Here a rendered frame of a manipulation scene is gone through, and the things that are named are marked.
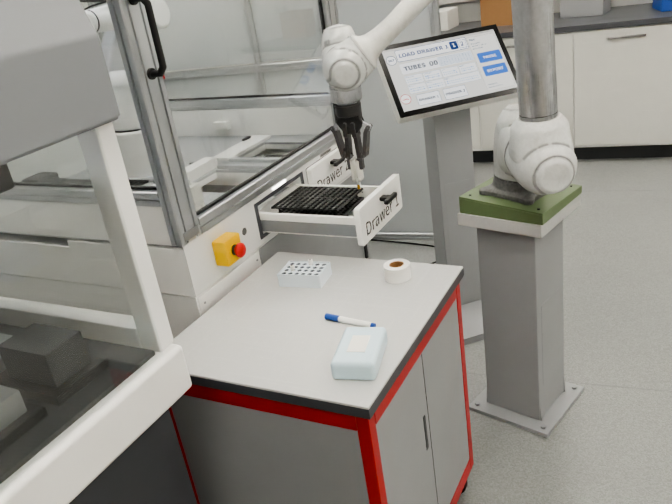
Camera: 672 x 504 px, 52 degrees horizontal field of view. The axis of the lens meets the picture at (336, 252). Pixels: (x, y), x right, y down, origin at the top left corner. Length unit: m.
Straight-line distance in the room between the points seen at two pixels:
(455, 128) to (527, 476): 1.34
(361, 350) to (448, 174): 1.52
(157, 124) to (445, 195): 1.50
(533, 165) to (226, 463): 1.07
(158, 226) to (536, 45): 1.05
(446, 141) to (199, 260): 1.33
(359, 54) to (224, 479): 1.10
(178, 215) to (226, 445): 0.57
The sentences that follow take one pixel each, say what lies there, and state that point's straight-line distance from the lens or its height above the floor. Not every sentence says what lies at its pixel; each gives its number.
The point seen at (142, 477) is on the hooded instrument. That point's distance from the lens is 1.51.
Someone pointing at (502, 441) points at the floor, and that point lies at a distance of 2.43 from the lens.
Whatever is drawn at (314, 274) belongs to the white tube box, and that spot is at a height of 0.79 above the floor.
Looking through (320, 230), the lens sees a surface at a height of 0.85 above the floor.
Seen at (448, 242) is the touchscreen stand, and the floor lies 0.36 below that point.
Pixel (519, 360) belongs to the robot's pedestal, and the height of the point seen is 0.24.
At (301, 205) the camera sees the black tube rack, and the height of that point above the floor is 0.90.
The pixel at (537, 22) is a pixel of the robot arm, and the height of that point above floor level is 1.33.
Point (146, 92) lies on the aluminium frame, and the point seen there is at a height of 1.33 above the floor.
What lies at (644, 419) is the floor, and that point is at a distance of 2.56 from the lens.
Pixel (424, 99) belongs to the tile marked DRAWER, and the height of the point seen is 1.00.
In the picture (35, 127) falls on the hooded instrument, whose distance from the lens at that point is 1.13.
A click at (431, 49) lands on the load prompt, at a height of 1.16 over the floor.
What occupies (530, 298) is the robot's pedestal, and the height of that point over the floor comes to 0.49.
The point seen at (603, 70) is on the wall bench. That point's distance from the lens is 4.79.
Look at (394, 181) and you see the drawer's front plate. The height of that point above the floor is 0.92.
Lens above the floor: 1.58
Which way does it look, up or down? 24 degrees down
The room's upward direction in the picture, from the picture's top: 9 degrees counter-clockwise
